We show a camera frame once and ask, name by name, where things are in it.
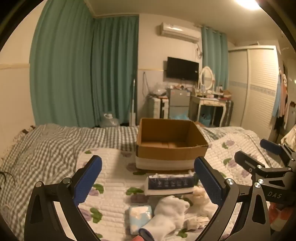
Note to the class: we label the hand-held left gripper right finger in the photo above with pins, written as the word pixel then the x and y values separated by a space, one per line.
pixel 209 180

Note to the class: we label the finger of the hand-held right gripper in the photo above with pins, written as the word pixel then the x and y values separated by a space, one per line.
pixel 269 146
pixel 247 162

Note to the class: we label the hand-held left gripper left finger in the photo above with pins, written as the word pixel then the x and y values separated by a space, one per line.
pixel 86 180

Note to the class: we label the cream plush toy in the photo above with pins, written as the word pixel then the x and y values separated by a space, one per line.
pixel 203 197

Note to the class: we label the dark blue tissue pack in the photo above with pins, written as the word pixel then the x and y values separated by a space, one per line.
pixel 170 183

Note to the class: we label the small white packets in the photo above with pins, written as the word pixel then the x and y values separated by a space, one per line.
pixel 196 222

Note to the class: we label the brown cardboard box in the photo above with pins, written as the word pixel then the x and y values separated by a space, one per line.
pixel 171 148

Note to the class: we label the white sock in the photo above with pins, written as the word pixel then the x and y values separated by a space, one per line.
pixel 166 213

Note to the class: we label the light blue tissue packet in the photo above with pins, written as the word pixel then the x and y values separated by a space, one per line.
pixel 138 216

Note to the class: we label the white floral quilt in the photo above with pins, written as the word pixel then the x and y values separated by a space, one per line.
pixel 115 192

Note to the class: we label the orange white patterned cloth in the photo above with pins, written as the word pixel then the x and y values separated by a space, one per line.
pixel 278 215

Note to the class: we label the hanging clothes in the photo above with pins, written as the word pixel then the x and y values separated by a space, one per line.
pixel 279 102

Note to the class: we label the white foam base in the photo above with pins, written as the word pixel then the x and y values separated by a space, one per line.
pixel 161 165

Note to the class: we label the white wardrobe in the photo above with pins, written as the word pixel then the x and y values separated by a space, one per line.
pixel 256 92

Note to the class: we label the bin under dressing table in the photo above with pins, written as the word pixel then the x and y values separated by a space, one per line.
pixel 204 120

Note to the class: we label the clear plastic water jug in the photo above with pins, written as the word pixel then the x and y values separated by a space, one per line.
pixel 109 120

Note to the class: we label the blue plastic bag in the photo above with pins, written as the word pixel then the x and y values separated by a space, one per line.
pixel 181 116

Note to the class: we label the white dressing table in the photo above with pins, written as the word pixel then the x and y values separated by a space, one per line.
pixel 208 102

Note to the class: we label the black hair band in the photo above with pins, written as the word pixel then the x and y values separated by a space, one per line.
pixel 8 175

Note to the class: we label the white stick mop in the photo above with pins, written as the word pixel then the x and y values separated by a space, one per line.
pixel 133 111

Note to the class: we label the silver mini fridge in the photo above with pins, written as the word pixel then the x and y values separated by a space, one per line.
pixel 179 99

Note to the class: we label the white suitcase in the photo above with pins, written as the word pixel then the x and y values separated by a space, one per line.
pixel 157 107

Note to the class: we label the white oval mirror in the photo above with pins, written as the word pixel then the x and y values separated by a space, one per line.
pixel 206 77

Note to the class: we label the clear plastic bag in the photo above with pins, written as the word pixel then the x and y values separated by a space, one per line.
pixel 158 89

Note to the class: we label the light green curtain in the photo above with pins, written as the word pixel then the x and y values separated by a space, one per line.
pixel 216 55

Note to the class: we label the dark green curtain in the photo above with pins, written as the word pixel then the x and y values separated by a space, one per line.
pixel 115 69

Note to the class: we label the wide green curtain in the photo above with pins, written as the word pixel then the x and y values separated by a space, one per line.
pixel 62 64

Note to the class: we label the ceiling light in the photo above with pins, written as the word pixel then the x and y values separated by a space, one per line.
pixel 246 3

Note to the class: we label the white air conditioner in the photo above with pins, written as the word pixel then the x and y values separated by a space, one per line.
pixel 179 32

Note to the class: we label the black wall television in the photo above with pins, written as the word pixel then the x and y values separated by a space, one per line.
pixel 182 69

